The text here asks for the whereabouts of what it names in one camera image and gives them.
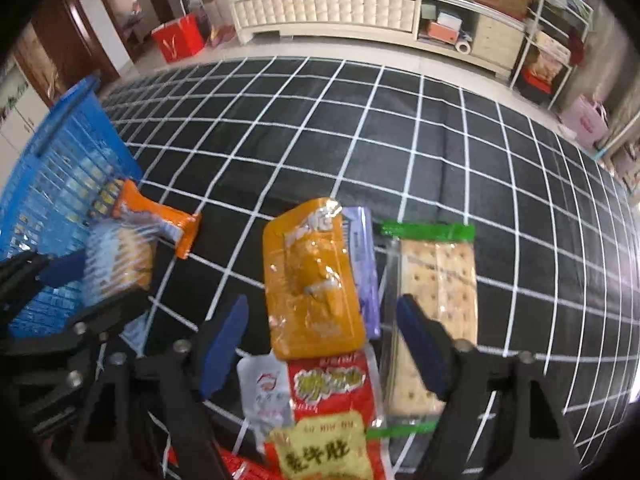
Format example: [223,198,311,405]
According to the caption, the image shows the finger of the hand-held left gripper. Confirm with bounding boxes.
[0,291,153,357]
[0,250,91,311]

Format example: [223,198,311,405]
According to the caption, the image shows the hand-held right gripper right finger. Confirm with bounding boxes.
[396,294,583,480]

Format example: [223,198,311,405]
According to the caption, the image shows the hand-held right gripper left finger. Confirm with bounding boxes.
[65,294,250,480]

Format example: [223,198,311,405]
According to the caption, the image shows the blue-edged cracker packet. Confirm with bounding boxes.
[82,222,157,306]

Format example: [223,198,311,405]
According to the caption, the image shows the small white snack packet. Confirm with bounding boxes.
[236,352,296,453]

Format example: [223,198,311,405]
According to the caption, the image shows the green-edged cracker packet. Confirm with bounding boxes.
[367,220,480,441]

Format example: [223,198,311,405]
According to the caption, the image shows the purple snack packet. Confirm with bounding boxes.
[340,206,382,341]

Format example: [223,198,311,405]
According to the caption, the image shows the orange vacuum snack packet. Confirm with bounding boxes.
[262,197,366,361]

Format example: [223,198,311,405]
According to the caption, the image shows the blue plastic basket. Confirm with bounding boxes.
[0,75,146,341]

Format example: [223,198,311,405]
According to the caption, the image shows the small red snack packet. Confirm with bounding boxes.
[167,447,281,480]

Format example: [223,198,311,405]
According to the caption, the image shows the yellow snack packet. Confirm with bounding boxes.
[265,410,388,480]

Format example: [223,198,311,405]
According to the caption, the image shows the orange snack bar packet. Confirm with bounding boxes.
[111,179,202,260]

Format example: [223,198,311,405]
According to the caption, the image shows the black white checkered tablecloth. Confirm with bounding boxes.
[97,55,640,480]

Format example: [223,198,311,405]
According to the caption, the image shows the dark wooden door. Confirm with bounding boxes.
[12,0,123,106]

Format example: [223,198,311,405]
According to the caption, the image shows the red gift bag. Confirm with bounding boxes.
[151,12,206,63]

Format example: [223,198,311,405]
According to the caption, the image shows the pink bag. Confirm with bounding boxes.
[559,94,610,148]

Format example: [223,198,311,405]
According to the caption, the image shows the orange box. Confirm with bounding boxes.
[427,21,458,43]

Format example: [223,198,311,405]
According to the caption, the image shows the white shelf rack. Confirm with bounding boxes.
[509,0,596,111]

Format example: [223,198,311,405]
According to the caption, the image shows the white tufted media cabinet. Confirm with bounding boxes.
[229,0,528,81]

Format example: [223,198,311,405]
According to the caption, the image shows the blue-handled mop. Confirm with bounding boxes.
[592,110,640,161]

